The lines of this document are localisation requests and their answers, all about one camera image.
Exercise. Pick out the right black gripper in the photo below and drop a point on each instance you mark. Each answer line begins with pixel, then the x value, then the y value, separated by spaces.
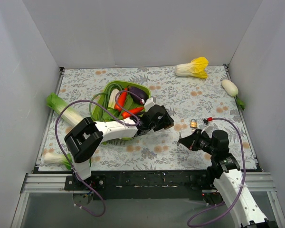
pixel 193 141

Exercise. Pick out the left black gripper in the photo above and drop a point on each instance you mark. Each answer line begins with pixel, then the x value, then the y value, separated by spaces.
pixel 165 118

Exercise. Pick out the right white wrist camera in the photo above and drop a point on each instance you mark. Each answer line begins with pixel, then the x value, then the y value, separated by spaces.
pixel 208 126

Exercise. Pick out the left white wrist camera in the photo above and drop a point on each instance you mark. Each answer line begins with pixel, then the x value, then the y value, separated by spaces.
pixel 148 104

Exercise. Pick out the red toy chili pepper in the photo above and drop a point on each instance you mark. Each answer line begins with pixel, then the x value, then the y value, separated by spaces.
pixel 133 111

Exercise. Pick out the purple toy eggplant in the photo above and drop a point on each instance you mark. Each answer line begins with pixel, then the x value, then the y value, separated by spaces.
pixel 138 95

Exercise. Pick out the green bok choy toy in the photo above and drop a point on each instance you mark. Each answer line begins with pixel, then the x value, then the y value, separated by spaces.
pixel 55 158

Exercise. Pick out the white toy daikon radish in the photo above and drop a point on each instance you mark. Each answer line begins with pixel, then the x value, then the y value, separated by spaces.
pixel 232 90

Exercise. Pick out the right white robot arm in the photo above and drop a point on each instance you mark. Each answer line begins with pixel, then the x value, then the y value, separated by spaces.
pixel 226 176

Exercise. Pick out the floral table mat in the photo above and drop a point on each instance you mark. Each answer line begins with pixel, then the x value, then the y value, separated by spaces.
pixel 183 97

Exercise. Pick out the yellow napa cabbage toy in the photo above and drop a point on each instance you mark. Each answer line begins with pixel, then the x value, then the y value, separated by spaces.
pixel 196 68

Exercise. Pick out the small brass padlock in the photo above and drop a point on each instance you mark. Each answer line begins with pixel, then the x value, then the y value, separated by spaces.
pixel 193 123

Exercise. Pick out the green napa cabbage toy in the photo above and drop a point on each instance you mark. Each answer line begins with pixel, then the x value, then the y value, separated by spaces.
pixel 70 115

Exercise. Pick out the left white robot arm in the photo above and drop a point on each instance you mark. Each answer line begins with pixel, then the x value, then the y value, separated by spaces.
pixel 83 140

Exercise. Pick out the white toy radish in basket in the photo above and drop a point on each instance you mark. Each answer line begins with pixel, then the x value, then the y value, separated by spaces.
pixel 112 102

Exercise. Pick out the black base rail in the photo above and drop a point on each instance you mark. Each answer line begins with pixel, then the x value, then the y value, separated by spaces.
pixel 174 184

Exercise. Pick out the green plastic basket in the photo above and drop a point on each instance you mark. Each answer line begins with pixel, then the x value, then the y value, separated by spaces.
pixel 133 85

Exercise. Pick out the orange toy carrot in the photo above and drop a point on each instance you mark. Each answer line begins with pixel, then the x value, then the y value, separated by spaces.
pixel 121 100

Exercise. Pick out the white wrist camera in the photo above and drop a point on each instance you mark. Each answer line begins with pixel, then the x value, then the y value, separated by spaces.
pixel 208 126
pixel 148 104

